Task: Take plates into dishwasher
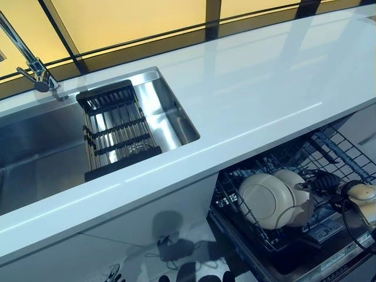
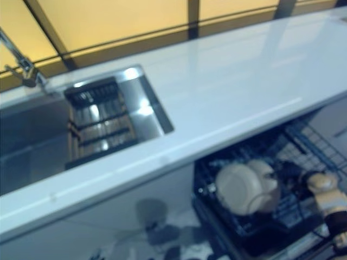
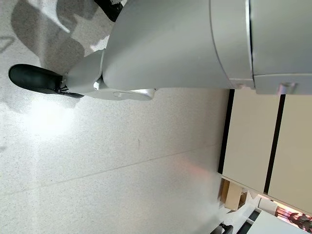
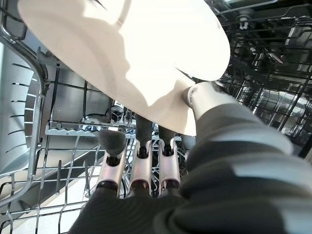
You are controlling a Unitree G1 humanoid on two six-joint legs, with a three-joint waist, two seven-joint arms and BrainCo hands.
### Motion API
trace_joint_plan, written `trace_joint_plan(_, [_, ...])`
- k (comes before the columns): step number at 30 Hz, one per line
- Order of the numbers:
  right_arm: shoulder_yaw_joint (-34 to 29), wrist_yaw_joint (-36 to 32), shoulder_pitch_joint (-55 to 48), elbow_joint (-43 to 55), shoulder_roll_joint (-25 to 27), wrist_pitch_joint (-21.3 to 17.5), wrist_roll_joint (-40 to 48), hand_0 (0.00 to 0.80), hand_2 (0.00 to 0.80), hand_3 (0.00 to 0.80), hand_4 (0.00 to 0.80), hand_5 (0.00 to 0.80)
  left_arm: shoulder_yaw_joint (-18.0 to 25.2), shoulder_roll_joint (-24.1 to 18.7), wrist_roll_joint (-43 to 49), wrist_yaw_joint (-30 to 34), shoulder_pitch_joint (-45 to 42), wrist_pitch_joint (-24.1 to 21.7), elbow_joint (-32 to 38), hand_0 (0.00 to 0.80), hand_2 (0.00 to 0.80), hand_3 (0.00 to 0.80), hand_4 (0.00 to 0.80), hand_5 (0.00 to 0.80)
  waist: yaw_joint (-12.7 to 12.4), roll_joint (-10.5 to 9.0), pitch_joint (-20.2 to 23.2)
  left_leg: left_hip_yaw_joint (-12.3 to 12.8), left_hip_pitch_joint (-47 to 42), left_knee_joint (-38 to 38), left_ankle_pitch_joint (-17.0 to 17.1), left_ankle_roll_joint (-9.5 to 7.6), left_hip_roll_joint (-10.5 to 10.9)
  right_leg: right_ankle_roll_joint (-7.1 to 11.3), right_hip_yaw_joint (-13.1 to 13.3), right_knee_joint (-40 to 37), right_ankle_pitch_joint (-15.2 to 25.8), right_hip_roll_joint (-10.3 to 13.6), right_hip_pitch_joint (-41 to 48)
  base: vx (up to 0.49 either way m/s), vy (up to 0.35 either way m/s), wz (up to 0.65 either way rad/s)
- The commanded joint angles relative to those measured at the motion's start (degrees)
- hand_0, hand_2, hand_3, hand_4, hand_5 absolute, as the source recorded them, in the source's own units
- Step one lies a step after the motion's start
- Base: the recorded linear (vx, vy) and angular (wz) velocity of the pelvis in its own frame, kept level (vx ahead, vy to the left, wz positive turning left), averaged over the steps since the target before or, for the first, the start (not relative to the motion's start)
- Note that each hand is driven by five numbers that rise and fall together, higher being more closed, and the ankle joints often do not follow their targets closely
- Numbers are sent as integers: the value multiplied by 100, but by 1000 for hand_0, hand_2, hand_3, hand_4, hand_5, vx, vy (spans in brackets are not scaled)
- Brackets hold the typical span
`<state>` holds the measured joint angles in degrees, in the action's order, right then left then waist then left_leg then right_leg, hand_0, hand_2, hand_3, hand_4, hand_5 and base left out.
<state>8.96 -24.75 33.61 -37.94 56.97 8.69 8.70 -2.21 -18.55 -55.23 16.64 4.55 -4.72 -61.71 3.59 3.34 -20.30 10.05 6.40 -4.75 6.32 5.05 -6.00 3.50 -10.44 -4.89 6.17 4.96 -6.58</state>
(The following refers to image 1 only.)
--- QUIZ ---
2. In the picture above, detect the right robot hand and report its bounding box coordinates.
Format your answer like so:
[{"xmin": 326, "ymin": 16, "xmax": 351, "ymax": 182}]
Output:
[{"xmin": 295, "ymin": 169, "xmax": 343, "ymax": 196}]

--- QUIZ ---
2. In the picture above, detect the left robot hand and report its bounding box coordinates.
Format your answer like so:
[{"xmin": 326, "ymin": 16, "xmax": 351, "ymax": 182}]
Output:
[{"xmin": 105, "ymin": 263, "xmax": 122, "ymax": 282}]

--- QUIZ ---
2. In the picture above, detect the cream round plate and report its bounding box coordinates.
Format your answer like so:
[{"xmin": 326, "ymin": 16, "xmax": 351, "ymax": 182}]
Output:
[
  {"xmin": 238, "ymin": 173, "xmax": 295, "ymax": 231},
  {"xmin": 272, "ymin": 169, "xmax": 315, "ymax": 228}
]

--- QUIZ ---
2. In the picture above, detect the black built-in dishwasher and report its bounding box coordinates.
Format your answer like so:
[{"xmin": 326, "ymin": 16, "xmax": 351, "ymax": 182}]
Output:
[{"xmin": 207, "ymin": 116, "xmax": 376, "ymax": 282}]

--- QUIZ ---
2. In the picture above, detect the white cabinet door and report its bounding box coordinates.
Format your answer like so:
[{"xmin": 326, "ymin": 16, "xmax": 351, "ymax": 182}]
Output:
[
  {"xmin": 0, "ymin": 233, "xmax": 139, "ymax": 282},
  {"xmin": 337, "ymin": 103, "xmax": 376, "ymax": 147},
  {"xmin": 82, "ymin": 173, "xmax": 220, "ymax": 282}
]

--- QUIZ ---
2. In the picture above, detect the black sink dish rack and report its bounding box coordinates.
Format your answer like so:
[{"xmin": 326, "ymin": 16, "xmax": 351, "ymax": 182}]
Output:
[{"xmin": 76, "ymin": 79, "xmax": 163, "ymax": 182}]

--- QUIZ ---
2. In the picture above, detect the stainless steel sink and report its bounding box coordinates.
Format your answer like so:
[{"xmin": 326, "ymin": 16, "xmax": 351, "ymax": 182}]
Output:
[{"xmin": 0, "ymin": 66, "xmax": 201, "ymax": 217}]

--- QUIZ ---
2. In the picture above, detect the chrome kitchen faucet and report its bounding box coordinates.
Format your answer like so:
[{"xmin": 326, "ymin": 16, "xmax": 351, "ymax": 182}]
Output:
[{"xmin": 0, "ymin": 11, "xmax": 70, "ymax": 102}]

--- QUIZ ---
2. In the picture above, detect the dishwasher wire rack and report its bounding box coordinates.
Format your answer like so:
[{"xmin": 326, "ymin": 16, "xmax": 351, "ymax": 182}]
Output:
[{"xmin": 213, "ymin": 123, "xmax": 376, "ymax": 253}]

